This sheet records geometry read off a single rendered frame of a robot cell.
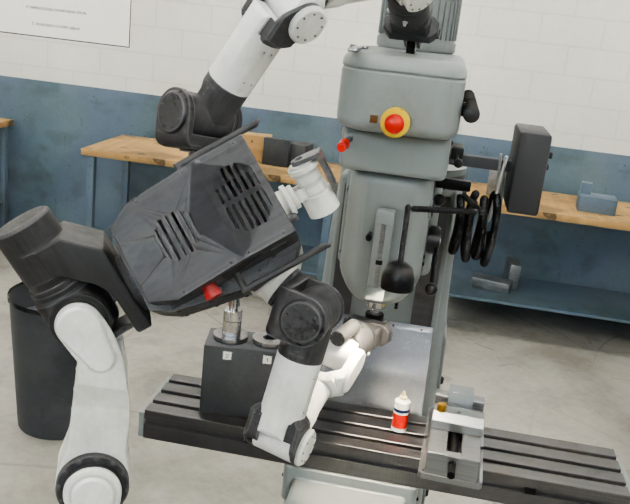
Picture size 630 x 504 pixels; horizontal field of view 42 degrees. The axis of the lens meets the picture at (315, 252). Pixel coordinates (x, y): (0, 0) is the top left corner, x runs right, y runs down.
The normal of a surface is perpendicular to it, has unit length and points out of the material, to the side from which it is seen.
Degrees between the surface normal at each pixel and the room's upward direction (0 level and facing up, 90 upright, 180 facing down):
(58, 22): 90
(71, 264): 90
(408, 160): 90
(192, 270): 75
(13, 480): 0
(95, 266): 90
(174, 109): 81
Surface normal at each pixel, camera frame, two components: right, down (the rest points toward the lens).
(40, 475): 0.11, -0.95
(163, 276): -0.25, -0.02
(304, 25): 0.50, 0.72
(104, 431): 0.22, 0.30
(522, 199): -0.16, 0.26
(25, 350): -0.48, 0.26
